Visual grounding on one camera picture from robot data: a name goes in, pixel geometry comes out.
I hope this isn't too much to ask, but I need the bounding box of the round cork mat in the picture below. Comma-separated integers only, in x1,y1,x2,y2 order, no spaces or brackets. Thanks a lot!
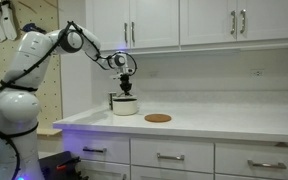
143,113,173,124

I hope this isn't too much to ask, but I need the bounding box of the white upper cabinet door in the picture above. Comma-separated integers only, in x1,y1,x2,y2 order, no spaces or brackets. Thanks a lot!
179,0,237,46
129,0,180,49
85,0,131,51
236,0,288,40

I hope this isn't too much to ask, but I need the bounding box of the black cart table top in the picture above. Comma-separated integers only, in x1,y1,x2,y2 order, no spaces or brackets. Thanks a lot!
38,150,85,180

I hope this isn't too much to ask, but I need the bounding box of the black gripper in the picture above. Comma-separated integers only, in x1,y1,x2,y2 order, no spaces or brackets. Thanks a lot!
119,73,134,97

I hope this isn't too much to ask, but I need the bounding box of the wooden pegboard wall panel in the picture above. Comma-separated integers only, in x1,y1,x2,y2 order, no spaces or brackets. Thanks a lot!
0,0,62,134

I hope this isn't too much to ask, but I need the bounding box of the silver bar drawer handle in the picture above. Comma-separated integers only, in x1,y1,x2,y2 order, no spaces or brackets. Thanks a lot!
246,159,287,170
82,146,108,154
156,152,186,162

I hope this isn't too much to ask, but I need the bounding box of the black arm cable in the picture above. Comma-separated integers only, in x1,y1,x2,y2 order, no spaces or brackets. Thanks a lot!
0,20,139,180

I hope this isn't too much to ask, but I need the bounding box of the white wall outlet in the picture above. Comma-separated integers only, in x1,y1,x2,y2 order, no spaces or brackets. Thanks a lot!
251,68,265,78

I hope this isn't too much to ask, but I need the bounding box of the orange black bar clamp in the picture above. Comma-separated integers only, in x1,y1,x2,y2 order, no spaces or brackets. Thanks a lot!
55,156,82,172

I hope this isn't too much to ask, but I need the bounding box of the cream pot lid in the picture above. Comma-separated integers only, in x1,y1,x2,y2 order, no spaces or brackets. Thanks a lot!
112,94,139,102

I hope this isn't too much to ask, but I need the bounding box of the cream cooking pot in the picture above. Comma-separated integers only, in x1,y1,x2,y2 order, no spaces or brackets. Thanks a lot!
112,96,139,117

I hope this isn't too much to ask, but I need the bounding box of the white drawer with wooden sides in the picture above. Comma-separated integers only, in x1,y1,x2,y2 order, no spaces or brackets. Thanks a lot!
130,138,215,174

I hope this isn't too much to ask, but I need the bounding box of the blue black hanging tool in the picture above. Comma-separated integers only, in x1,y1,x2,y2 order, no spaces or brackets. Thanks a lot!
22,22,47,34

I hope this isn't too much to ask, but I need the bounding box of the white drawer front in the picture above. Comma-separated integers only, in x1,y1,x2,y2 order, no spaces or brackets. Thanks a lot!
214,142,288,180
62,130,131,164

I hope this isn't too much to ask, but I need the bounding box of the white cabinet door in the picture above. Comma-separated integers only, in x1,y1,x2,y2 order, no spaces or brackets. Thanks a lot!
85,0,131,51
77,159,131,180
236,0,288,40
179,0,237,46
130,165,215,180
129,0,180,49

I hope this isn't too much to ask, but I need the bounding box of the white lower cabinet door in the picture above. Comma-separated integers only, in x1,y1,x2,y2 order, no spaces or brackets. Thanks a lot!
130,165,215,180
77,159,131,180

